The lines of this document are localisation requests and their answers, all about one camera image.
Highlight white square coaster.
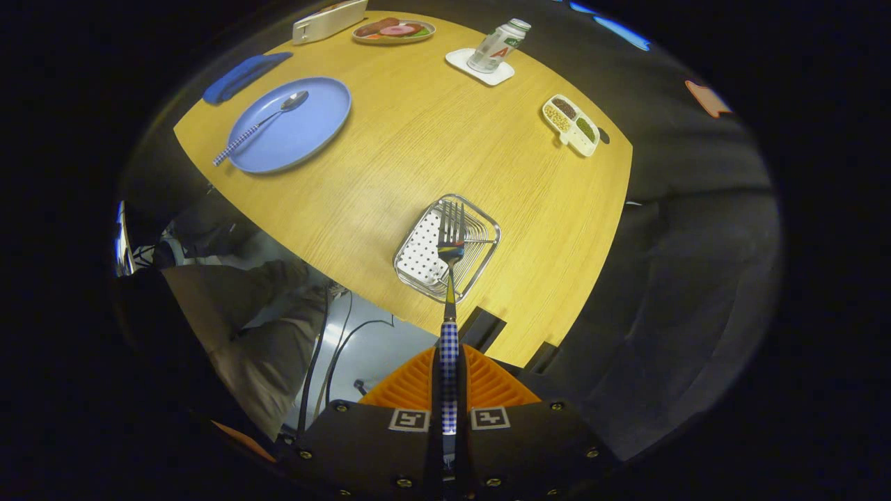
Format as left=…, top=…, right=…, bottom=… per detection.
left=445, top=47, right=516, bottom=87

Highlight white divided seasoning tray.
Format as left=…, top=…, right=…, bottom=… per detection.
left=542, top=94, right=601, bottom=157

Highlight spoon with blue checked handle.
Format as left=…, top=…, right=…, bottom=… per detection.
left=212, top=90, right=310, bottom=168

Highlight person's khaki trousers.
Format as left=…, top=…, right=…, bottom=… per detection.
left=161, top=259, right=331, bottom=439

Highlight silver wire cutlery rack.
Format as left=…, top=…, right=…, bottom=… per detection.
left=393, top=193, right=502, bottom=303

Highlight blue folded towel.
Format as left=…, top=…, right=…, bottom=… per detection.
left=203, top=51, right=294, bottom=106

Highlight blue round plate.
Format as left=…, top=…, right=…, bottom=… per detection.
left=226, top=77, right=353, bottom=175

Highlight fork with blue checked handle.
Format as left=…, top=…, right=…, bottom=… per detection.
left=436, top=200, right=468, bottom=436

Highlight white toaster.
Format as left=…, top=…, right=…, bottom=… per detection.
left=292, top=0, right=368, bottom=46

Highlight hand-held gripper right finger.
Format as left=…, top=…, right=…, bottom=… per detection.
left=456, top=344, right=620, bottom=501

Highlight silver drink bottle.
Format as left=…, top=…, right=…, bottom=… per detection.
left=467, top=18, right=532, bottom=74

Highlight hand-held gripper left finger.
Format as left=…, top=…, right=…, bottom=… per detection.
left=278, top=346, right=446, bottom=501

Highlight plate of toy food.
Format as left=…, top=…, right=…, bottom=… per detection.
left=352, top=17, right=436, bottom=45

